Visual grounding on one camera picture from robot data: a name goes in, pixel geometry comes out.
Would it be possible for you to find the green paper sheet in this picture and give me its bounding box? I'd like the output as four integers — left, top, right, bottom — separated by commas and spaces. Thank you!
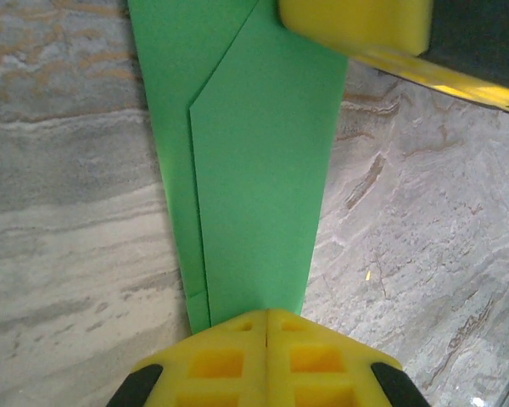
126, 0, 350, 334

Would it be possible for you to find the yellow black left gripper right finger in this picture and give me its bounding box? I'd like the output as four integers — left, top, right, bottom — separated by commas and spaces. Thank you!
266, 308, 429, 407

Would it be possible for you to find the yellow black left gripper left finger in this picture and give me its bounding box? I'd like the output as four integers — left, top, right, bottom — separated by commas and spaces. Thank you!
105, 309, 267, 407

